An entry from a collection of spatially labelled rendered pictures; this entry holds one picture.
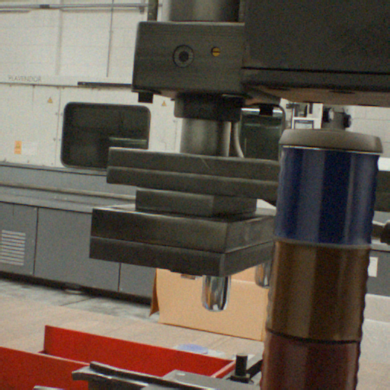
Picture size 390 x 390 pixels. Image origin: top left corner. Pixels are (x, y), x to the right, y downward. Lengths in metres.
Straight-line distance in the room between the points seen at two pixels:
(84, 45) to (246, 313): 5.93
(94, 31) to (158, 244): 7.94
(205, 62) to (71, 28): 8.08
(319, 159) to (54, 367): 0.59
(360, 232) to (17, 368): 0.61
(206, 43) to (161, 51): 0.03
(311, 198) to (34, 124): 6.04
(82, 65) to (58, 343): 7.57
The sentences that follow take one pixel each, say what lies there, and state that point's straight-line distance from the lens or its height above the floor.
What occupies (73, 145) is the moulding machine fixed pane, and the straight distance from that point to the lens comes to 6.08.
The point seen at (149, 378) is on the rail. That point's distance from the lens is 0.68.
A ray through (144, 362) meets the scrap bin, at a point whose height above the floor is 0.94.
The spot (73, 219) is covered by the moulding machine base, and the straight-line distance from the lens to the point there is 6.04.
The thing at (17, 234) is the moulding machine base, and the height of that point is 0.40.
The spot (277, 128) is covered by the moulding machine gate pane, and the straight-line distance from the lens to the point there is 5.28.
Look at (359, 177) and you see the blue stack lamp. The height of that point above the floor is 1.18.
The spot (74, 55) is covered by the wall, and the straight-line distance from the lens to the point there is 8.54.
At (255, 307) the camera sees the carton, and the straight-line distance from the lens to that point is 2.88.
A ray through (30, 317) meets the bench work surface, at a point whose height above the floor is 0.90.
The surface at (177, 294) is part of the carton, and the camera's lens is 3.00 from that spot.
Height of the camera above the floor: 1.18
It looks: 3 degrees down
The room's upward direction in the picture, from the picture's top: 5 degrees clockwise
